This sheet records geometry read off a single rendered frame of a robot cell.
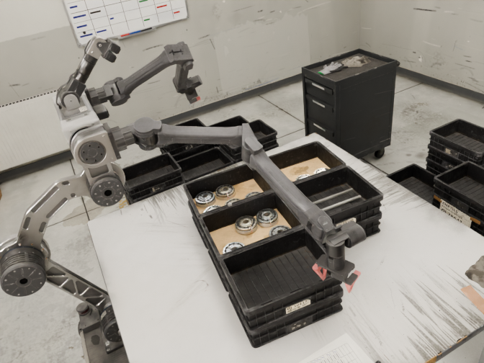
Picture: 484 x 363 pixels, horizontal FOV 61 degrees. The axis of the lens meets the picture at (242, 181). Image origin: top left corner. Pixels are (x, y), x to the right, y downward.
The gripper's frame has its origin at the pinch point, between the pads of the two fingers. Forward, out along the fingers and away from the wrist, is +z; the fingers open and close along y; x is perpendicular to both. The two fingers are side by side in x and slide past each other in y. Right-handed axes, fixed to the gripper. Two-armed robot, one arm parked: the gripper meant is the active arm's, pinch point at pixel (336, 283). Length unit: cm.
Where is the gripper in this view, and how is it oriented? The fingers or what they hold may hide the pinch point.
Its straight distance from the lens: 142.6
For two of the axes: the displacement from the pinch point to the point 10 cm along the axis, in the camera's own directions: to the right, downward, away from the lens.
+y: -7.4, -2.7, 6.1
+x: -6.5, 5.0, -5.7
